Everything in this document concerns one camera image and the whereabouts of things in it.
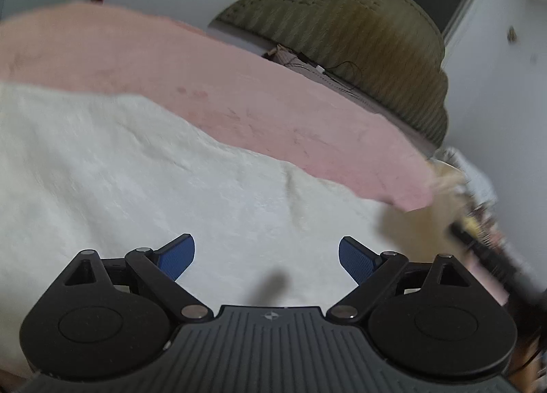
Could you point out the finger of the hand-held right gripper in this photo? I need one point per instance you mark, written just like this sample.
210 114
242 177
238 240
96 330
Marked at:
491 259

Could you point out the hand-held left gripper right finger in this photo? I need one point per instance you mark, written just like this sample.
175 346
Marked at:
354 257

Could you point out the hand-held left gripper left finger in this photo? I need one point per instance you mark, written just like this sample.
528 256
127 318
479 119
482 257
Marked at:
178 257

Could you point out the beige cloth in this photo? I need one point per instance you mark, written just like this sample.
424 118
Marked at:
427 222

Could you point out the white fluffy blanket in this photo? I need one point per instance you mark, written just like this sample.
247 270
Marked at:
141 188

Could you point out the pink fluffy blanket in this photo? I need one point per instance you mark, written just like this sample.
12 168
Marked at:
222 81

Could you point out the olive green padded headboard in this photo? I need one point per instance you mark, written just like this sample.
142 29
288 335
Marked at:
363 34

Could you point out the small wall hook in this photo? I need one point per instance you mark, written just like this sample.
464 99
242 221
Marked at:
510 34

